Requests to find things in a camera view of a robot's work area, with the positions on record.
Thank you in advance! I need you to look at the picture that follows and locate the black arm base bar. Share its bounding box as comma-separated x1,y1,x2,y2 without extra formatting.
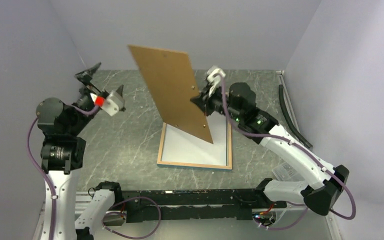
109,188,287,223

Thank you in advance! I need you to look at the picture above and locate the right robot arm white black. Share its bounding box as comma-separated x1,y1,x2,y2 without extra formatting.
190,82,350,216

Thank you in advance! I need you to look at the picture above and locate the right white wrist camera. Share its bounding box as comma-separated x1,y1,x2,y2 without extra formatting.
206,65,226,89

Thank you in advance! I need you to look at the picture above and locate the blue wooden picture frame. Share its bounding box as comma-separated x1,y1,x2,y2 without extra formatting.
156,114,233,171

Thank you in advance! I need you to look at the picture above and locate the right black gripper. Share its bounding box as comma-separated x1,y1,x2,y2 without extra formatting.
190,81,243,123

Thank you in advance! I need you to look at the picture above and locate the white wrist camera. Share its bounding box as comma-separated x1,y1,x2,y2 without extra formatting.
206,65,226,89
89,90,126,117

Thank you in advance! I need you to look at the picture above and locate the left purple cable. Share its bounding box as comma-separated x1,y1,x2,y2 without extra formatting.
26,102,162,240

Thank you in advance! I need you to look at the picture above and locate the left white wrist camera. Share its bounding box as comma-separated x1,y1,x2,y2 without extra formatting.
89,90,126,117

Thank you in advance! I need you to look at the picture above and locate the black corrugated hose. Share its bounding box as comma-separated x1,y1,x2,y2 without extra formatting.
278,84,313,149

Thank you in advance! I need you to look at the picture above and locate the clear plastic screw box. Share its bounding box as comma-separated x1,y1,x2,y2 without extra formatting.
272,162,305,182

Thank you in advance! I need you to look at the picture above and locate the hot air balloon photo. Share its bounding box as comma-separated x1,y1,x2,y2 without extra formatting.
161,114,229,167

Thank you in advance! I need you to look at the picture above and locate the brown frame backing board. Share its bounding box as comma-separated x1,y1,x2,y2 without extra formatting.
128,44,213,143

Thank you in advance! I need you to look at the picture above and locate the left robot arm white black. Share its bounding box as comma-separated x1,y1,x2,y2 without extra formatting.
33,63,125,240

